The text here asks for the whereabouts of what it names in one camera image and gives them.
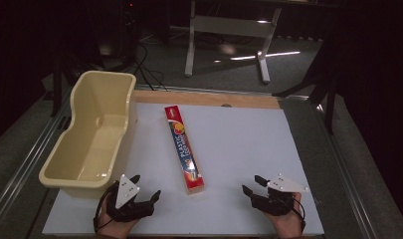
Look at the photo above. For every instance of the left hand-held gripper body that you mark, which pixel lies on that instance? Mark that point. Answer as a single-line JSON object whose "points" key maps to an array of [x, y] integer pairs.
{"points": [[126, 193]]}

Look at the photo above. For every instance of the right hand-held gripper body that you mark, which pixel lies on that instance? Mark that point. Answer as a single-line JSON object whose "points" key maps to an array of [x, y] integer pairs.
{"points": [[282, 194]]}

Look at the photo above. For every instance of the long red plastic wrap box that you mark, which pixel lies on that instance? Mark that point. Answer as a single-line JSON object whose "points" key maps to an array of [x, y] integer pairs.
{"points": [[184, 149]]}

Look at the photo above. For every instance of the cream plastic tub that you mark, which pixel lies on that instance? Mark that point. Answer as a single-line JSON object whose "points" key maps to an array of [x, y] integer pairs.
{"points": [[93, 132]]}

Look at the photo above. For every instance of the person's right hand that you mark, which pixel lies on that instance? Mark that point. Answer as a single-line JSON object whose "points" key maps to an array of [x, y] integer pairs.
{"points": [[287, 217]]}

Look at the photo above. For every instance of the person's left hand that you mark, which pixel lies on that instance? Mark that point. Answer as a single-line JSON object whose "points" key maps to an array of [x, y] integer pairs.
{"points": [[113, 224]]}

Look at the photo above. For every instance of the black metal stand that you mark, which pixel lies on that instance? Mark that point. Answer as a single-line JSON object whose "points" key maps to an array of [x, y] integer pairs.
{"points": [[316, 86], [58, 83]]}

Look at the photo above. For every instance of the white metal table frame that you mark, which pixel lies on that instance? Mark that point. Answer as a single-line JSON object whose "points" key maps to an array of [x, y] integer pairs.
{"points": [[229, 36]]}

